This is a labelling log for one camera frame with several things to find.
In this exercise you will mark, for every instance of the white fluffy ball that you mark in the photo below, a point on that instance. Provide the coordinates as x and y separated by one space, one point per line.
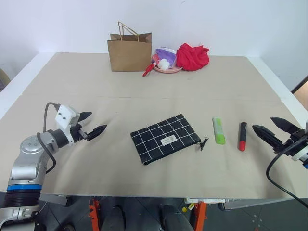
163 63

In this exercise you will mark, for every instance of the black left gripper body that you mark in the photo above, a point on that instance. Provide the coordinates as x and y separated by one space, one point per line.
78 132

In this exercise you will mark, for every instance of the pink plate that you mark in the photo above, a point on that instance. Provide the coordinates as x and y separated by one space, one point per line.
168 69

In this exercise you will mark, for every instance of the beige table cover sheet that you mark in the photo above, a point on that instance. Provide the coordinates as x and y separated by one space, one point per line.
154 96

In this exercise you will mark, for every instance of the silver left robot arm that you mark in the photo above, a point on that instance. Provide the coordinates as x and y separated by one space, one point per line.
25 166

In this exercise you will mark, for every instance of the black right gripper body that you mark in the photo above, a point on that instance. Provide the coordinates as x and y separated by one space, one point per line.
292 142

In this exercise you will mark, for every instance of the red black marker pen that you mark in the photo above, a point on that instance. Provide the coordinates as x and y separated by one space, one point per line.
242 138

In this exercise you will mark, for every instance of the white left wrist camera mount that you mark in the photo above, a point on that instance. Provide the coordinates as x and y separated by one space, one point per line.
64 115

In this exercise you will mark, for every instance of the red plastic clip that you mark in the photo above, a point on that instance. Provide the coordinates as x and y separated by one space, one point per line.
148 69

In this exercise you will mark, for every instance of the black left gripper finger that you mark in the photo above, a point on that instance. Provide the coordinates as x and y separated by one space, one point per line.
96 131
85 116

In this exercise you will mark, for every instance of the orange frame post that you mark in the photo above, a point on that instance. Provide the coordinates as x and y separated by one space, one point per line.
94 214
200 216

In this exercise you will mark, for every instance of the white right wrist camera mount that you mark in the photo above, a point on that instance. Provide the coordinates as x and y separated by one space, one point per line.
300 154

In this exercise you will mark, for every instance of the grey metal table bracket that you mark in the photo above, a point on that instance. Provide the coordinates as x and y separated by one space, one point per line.
252 204
54 199

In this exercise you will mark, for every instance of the brown paper bag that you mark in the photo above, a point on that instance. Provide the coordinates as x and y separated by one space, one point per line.
130 54

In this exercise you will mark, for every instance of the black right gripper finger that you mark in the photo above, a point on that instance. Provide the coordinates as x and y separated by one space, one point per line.
284 124
265 135

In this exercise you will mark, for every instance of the red crumpled cloth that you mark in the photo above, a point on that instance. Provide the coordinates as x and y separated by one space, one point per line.
192 57

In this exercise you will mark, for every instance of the black grid pencil pouch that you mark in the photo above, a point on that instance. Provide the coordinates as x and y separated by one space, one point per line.
163 139

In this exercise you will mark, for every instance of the dark rounded shape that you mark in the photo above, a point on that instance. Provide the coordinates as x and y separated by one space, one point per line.
174 217

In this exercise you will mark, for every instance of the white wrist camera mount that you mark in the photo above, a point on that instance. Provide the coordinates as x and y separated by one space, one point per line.
64 115
300 154

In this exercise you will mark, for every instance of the green highlighter pen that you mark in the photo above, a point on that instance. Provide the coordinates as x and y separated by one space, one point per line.
218 131

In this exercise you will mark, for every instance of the small yellow knob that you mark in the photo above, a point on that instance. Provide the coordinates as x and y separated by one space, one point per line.
184 209

